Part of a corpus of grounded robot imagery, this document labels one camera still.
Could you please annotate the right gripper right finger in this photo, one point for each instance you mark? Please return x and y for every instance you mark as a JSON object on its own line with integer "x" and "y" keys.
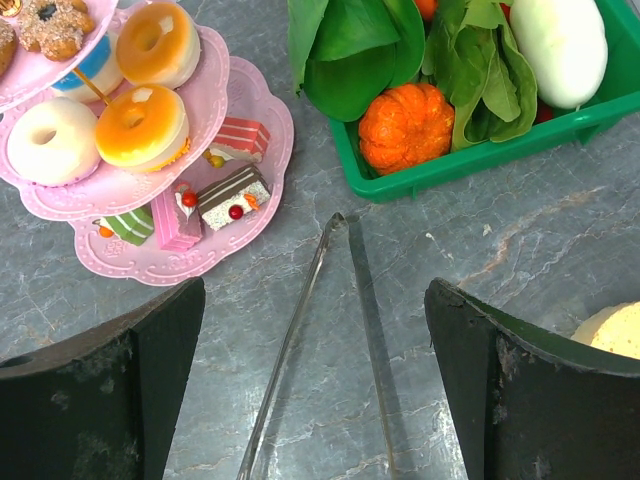
{"x": 527, "y": 403}

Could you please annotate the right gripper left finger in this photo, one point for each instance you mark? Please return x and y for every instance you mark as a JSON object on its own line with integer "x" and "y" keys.
{"x": 104, "y": 403}

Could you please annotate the green layered cake slice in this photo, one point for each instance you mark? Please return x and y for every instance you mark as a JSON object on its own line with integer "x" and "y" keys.
{"x": 134, "y": 227}

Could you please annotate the small orange glazed donut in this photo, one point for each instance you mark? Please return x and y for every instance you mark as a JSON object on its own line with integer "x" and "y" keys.
{"x": 143, "y": 129}

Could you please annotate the blue glazed donut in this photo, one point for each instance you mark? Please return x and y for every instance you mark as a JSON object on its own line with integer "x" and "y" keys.
{"x": 99, "y": 66}

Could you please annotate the large orange glazed donut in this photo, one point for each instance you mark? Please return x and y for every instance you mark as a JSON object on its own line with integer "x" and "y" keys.
{"x": 158, "y": 44}

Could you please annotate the flower shaped cookie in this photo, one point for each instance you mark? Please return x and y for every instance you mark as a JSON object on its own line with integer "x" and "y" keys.
{"x": 54, "y": 28}

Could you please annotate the heart shaped cookie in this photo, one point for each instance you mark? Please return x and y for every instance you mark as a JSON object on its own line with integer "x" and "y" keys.
{"x": 8, "y": 45}

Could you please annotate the yellow round sponge cake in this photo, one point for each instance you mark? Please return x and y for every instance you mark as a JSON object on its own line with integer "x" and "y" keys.
{"x": 613, "y": 329}

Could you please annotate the pink layered cake slice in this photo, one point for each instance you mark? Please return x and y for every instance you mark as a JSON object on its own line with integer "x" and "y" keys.
{"x": 176, "y": 218}

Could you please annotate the chocolate cake slice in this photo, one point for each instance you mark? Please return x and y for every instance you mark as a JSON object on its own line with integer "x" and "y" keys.
{"x": 237, "y": 195}

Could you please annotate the pink three tier stand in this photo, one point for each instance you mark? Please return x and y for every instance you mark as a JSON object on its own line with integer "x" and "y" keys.
{"x": 222, "y": 85}

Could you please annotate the red white cake slice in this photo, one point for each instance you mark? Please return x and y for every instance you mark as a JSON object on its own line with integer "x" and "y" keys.
{"x": 238, "y": 138}

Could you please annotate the orange pumpkin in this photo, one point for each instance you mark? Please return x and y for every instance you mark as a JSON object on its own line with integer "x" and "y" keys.
{"x": 406, "y": 126}

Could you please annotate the green plastic crate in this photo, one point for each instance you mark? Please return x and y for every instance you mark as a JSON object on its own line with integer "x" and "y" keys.
{"x": 617, "y": 97}

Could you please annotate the spinach leaves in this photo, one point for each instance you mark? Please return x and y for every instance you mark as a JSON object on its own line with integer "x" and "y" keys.
{"x": 472, "y": 57}

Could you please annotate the white eggplant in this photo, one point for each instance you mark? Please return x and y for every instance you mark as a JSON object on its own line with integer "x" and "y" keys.
{"x": 565, "y": 44}

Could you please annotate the green bok choy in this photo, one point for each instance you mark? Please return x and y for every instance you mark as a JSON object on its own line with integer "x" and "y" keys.
{"x": 345, "y": 53}

